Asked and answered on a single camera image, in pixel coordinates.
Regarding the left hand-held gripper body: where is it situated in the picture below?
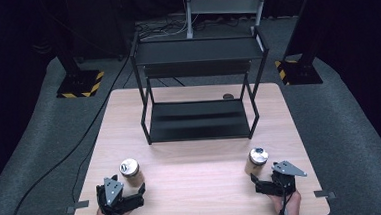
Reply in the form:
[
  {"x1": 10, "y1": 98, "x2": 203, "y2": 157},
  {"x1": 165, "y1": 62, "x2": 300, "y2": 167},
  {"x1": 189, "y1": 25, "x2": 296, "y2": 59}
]
[{"x1": 95, "y1": 173, "x2": 147, "y2": 215}]

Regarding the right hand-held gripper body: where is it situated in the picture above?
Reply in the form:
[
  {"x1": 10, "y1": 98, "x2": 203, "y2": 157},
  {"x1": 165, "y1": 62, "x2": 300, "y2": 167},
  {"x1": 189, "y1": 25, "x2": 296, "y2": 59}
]
[{"x1": 253, "y1": 159, "x2": 309, "y2": 199}]

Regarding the brown can with silver lid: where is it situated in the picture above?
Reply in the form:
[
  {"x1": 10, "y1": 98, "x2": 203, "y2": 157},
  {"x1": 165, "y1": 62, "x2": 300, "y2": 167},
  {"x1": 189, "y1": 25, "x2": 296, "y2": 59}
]
[
  {"x1": 118, "y1": 156, "x2": 146, "y2": 189},
  {"x1": 242, "y1": 146, "x2": 271, "y2": 177}
]

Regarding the black metal two-tier shelf rack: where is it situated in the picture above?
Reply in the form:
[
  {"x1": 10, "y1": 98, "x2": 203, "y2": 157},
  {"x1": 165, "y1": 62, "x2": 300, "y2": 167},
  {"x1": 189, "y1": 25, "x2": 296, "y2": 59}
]
[{"x1": 128, "y1": 24, "x2": 276, "y2": 147}]

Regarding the person's right hand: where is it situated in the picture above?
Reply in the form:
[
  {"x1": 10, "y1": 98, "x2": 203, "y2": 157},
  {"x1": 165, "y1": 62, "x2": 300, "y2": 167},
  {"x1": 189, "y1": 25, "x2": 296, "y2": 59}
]
[{"x1": 268, "y1": 189, "x2": 303, "y2": 215}]

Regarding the black stand with striped base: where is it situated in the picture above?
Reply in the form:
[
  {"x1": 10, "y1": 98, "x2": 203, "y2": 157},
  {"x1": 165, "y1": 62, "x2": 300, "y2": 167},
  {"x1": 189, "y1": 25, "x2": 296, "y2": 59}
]
[
  {"x1": 52, "y1": 42, "x2": 107, "y2": 101},
  {"x1": 270, "y1": 0, "x2": 324, "y2": 88}
]

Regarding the grey metal stand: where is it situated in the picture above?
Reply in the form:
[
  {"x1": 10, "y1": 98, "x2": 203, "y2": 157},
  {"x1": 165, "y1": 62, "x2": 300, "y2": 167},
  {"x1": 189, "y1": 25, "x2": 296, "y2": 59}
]
[{"x1": 183, "y1": 0, "x2": 271, "y2": 41}]

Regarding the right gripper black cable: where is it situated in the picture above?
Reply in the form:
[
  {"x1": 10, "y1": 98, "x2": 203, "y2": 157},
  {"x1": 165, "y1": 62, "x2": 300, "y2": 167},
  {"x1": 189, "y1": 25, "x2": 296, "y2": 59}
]
[{"x1": 274, "y1": 178, "x2": 293, "y2": 215}]

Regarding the thin black floor cable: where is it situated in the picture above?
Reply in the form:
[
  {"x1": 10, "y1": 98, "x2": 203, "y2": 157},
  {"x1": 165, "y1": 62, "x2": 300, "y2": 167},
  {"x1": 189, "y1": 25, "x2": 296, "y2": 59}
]
[{"x1": 68, "y1": 144, "x2": 100, "y2": 204}]

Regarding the grey table bracket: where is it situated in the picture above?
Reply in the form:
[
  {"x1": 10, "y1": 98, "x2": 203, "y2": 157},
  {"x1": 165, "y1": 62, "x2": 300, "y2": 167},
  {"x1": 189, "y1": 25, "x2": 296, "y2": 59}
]
[
  {"x1": 65, "y1": 200, "x2": 91, "y2": 215},
  {"x1": 313, "y1": 189, "x2": 337, "y2": 201}
]

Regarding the thick black floor cable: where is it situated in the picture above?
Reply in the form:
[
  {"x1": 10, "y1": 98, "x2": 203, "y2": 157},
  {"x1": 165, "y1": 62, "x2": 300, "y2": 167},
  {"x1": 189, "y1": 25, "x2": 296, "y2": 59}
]
[{"x1": 0, "y1": 52, "x2": 143, "y2": 215}]

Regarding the tangle of floor cables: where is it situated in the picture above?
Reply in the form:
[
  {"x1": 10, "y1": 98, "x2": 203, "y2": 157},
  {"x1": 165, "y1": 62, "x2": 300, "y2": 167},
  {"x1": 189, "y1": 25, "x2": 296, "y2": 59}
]
[{"x1": 134, "y1": 17, "x2": 189, "y2": 43}]

